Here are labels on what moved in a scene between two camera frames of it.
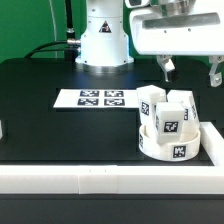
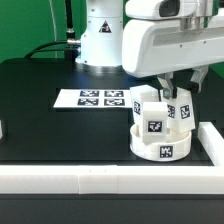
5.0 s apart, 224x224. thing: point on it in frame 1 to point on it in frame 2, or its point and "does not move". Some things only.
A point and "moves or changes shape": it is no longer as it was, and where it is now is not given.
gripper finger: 216,78 to 198,75
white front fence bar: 111,179 does not move
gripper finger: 167,63 to 166,81
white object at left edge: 1,132 does not move
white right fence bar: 212,143 does not move
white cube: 172,122 to 154,122
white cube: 148,96 moves or changes shape
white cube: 186,97 moves or changes shape
